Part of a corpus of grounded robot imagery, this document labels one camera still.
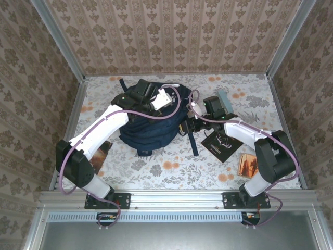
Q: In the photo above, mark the aluminium corner post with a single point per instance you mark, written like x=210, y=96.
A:
x=58, y=39
x=288, y=36

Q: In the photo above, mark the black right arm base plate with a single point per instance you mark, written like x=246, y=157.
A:
x=229, y=200

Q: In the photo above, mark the aluminium side rail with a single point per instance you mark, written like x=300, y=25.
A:
x=282, y=112
x=75, y=112

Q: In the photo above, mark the grey metal sheet panel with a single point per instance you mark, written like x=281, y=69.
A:
x=177, y=237

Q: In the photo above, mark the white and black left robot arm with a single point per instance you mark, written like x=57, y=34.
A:
x=104, y=125

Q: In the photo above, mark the floral table cover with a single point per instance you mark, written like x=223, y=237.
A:
x=195, y=172

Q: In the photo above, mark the dark red book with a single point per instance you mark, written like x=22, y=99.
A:
x=102, y=153

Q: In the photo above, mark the black book with white print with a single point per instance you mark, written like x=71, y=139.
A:
x=221, y=151

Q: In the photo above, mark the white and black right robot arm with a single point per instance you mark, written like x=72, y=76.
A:
x=270, y=159

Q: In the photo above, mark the navy blue backpack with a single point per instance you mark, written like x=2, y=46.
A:
x=148, y=132

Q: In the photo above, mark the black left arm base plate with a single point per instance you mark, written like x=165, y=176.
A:
x=125, y=200

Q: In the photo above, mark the orange paperback book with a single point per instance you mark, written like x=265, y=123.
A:
x=247, y=166

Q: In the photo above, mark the aluminium front rail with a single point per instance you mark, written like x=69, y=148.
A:
x=177, y=199

